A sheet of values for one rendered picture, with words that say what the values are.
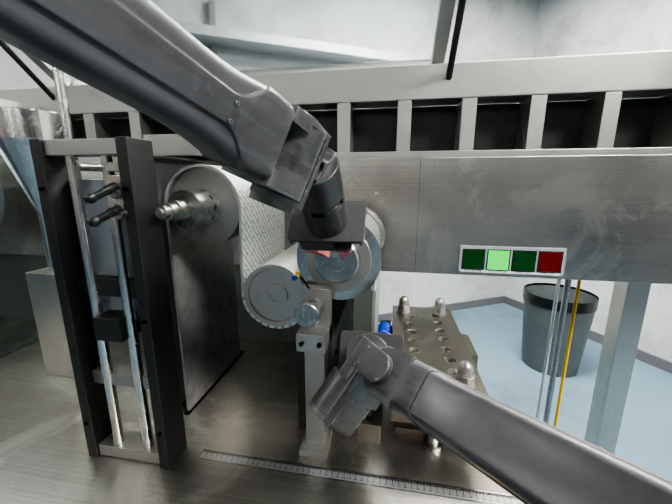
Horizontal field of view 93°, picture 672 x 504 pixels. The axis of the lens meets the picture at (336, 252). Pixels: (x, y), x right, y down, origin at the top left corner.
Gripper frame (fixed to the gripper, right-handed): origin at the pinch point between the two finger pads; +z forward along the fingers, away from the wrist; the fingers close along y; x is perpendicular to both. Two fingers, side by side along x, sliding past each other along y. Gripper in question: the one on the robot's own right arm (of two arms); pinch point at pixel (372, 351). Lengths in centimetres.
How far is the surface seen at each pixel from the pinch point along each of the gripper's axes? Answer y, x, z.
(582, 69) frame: 42, 64, 1
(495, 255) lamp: 28.9, 26.0, 19.9
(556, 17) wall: 144, 308, 190
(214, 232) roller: -30.0, 18.5, -11.3
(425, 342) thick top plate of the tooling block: 11.2, 2.8, 12.7
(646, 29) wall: 182, 244, 150
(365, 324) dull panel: -3.4, 6.5, 31.4
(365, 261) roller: -1.8, 14.7, -11.1
